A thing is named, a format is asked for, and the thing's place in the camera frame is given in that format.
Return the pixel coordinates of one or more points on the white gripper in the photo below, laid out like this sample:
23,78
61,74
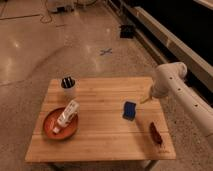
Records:
145,99

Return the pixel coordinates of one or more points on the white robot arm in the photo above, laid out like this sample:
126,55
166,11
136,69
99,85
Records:
170,78

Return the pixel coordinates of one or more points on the blue sponge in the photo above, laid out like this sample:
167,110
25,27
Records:
129,110

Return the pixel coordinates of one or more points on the dark red utensil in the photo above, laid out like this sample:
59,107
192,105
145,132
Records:
156,137

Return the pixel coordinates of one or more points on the wooden table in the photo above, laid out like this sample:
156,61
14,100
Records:
103,133

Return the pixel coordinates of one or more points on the black box on floor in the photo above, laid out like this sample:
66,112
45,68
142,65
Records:
127,31

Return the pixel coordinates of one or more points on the white spray bottle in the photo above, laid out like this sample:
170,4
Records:
67,115

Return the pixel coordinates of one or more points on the white cup with markers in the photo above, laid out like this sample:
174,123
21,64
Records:
68,85

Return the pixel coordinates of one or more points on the orange-red plate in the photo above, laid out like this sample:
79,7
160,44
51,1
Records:
50,121

